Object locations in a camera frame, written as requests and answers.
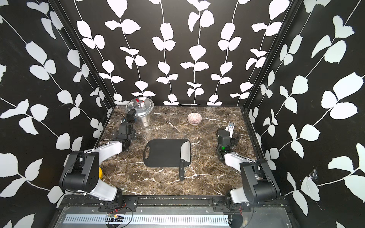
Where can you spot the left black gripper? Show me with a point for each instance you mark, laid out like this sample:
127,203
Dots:
115,134

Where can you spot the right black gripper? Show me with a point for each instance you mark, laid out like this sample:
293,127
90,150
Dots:
235,141

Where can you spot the black cutting board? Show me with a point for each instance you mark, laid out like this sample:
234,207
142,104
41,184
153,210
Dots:
163,153

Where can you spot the cleaver knife black handle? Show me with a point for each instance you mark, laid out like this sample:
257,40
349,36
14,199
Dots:
185,157

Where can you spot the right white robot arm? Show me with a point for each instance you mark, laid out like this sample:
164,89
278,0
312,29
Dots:
258,182

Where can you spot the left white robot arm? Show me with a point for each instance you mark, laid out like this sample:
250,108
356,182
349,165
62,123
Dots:
81,172

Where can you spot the silver pressure cooker pot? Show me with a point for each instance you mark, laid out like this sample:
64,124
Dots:
144,107

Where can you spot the pink ceramic bowl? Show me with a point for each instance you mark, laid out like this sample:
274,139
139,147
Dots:
194,118

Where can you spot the yellow plastic bowl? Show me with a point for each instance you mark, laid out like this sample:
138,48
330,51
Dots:
100,173

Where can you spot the black front mounting rail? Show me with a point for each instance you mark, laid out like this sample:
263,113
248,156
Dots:
220,204

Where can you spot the white slotted cable duct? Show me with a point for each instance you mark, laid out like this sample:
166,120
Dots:
179,220

